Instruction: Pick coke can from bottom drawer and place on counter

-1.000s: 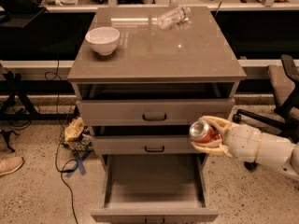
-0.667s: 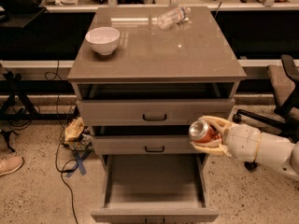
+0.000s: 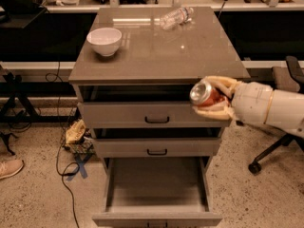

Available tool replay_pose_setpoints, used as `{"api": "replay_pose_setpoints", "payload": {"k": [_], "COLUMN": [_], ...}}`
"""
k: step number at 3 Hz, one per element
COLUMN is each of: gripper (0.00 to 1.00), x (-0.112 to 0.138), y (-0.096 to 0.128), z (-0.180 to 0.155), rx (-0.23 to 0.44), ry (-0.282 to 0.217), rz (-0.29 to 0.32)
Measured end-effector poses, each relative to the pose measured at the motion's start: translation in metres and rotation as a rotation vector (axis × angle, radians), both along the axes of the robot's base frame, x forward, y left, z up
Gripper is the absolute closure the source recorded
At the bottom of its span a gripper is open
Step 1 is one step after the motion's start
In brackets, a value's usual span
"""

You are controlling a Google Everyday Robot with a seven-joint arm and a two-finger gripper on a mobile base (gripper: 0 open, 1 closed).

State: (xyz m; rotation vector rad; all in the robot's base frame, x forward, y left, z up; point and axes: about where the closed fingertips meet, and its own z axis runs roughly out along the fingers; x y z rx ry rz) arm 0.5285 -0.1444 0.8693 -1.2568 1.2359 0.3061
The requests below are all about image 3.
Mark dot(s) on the beige sneaker shoe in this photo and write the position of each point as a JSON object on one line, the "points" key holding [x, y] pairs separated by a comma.
{"points": [[10, 168]]}

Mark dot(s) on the grey drawer cabinet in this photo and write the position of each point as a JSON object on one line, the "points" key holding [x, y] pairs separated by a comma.
{"points": [[154, 65]]}

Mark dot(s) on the black desk left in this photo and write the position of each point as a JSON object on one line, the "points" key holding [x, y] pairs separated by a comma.
{"points": [[17, 14]]}

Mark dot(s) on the grey drawer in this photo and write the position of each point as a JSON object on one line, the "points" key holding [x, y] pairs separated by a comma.
{"points": [[157, 147], [144, 115], [156, 193]]}

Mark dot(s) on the yellow snack bag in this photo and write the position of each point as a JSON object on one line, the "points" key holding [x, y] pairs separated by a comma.
{"points": [[75, 132]]}

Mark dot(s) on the top grey drawer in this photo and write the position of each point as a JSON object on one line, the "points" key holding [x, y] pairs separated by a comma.
{"points": [[144, 115]]}

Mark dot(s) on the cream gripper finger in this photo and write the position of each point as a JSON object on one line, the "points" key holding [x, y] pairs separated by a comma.
{"points": [[216, 112], [225, 84]]}

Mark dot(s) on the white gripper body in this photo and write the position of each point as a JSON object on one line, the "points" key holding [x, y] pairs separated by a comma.
{"points": [[252, 103]]}

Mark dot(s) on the blue tape cross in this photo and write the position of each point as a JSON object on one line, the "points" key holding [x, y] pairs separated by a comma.
{"points": [[81, 160]]}

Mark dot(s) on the white ceramic bowl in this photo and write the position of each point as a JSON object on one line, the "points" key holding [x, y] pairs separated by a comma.
{"points": [[105, 41]]}

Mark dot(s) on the black stand frame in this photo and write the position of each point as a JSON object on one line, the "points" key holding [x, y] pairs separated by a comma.
{"points": [[19, 109]]}

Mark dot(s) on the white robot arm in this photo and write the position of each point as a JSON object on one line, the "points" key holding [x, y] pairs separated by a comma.
{"points": [[224, 98]]}

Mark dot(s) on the black office chair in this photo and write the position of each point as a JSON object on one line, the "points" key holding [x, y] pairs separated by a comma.
{"points": [[285, 112]]}

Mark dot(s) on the middle grey drawer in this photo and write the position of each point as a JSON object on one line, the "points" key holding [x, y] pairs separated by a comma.
{"points": [[157, 147]]}

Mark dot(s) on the bottom grey drawer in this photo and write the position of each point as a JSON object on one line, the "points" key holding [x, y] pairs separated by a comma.
{"points": [[156, 193]]}

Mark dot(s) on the clear plastic water bottle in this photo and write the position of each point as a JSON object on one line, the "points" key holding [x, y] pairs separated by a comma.
{"points": [[176, 17]]}

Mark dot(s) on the red coke can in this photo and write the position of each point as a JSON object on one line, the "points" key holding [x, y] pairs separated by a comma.
{"points": [[204, 94]]}

